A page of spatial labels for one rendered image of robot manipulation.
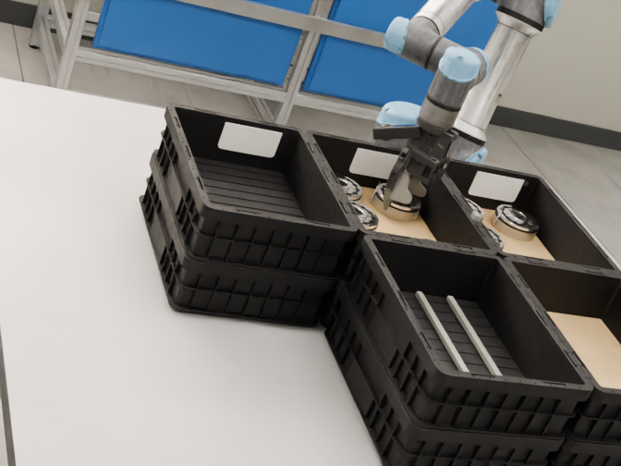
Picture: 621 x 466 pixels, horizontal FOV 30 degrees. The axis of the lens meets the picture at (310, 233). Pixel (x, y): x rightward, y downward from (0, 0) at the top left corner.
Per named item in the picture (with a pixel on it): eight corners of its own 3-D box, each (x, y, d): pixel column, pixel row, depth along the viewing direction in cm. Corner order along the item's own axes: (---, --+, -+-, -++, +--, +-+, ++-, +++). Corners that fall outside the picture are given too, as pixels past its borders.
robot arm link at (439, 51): (450, 31, 243) (435, 41, 233) (498, 55, 240) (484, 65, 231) (436, 66, 246) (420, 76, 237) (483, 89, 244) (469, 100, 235)
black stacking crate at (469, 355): (339, 287, 215) (360, 236, 210) (475, 305, 227) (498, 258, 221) (411, 432, 183) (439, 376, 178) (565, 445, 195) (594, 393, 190)
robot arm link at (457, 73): (489, 57, 230) (477, 66, 223) (467, 105, 235) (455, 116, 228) (454, 41, 232) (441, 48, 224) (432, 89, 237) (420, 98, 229)
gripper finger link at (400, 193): (397, 221, 237) (419, 182, 235) (374, 207, 239) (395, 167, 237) (403, 221, 240) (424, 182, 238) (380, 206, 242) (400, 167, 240)
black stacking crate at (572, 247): (408, 200, 259) (427, 155, 253) (518, 219, 270) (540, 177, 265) (476, 305, 227) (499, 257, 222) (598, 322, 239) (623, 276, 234)
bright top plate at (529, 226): (488, 204, 260) (489, 202, 259) (522, 208, 265) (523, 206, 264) (511, 229, 252) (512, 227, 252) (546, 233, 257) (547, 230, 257)
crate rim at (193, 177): (162, 112, 230) (165, 101, 229) (299, 138, 242) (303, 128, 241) (200, 219, 198) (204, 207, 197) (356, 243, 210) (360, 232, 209)
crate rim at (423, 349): (357, 243, 210) (361, 232, 209) (495, 265, 222) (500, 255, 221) (433, 386, 179) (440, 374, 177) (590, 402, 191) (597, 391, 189)
